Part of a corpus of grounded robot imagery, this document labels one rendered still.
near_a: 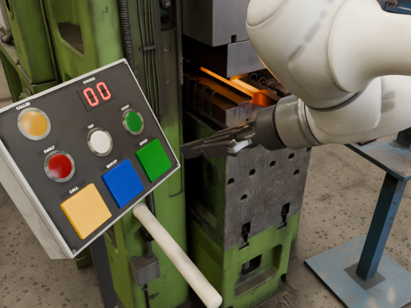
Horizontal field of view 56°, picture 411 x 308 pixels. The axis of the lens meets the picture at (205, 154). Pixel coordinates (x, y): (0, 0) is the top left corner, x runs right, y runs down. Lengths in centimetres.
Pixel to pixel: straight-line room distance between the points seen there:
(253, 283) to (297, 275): 33
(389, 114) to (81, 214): 53
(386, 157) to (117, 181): 100
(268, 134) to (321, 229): 164
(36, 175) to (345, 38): 53
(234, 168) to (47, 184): 62
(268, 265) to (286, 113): 122
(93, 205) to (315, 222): 168
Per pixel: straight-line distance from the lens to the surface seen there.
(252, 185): 128
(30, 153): 72
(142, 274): 146
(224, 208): 126
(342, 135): 57
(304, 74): 45
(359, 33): 43
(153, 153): 86
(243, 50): 111
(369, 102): 53
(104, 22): 104
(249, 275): 171
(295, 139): 61
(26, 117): 72
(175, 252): 115
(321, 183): 259
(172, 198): 138
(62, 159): 73
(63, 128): 75
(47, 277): 207
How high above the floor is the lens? 147
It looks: 32 degrees down
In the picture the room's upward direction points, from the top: straight up
